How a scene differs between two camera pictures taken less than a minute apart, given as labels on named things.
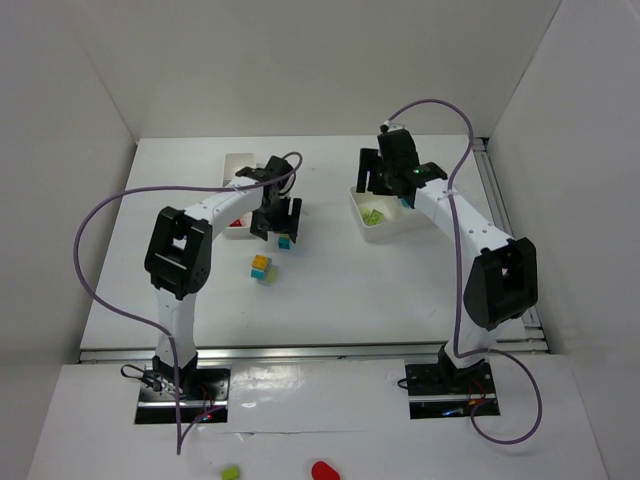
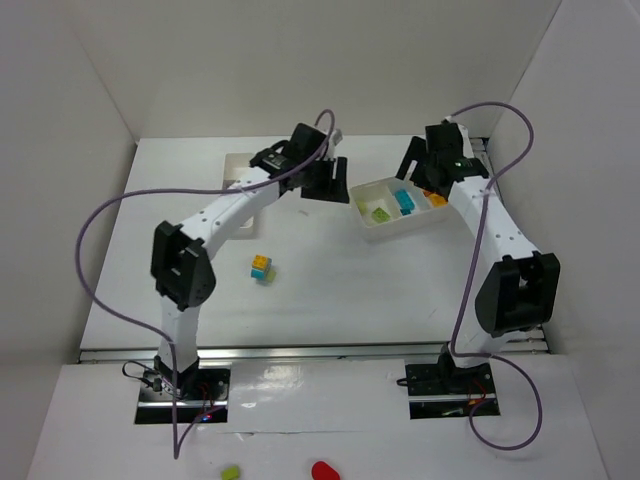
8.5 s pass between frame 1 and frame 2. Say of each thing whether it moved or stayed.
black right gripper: moved
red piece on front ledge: stayed
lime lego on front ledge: stayed
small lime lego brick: moved
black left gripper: moved
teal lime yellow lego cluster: stayed
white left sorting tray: stayed
